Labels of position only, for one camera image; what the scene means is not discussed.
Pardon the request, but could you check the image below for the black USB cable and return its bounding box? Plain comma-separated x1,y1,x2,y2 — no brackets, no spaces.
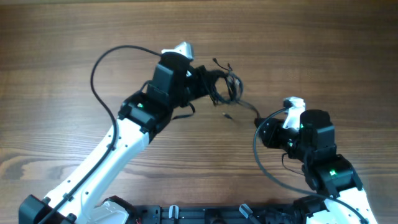
211,70,262,121

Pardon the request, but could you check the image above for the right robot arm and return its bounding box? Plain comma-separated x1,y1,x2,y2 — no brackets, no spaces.
254,110,376,223

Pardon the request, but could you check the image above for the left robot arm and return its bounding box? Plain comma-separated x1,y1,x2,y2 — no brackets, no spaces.
18,50,200,223

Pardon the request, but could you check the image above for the right camera cable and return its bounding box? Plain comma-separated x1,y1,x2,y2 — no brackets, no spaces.
252,107,369,224

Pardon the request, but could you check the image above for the camera cable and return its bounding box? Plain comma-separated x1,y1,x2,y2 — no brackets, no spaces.
37,45,162,224
252,107,369,224

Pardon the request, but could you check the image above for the left camera cable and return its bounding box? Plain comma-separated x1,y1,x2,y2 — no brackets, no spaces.
37,45,162,224

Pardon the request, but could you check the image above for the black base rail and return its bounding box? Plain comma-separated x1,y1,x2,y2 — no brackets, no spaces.
132,204,303,224

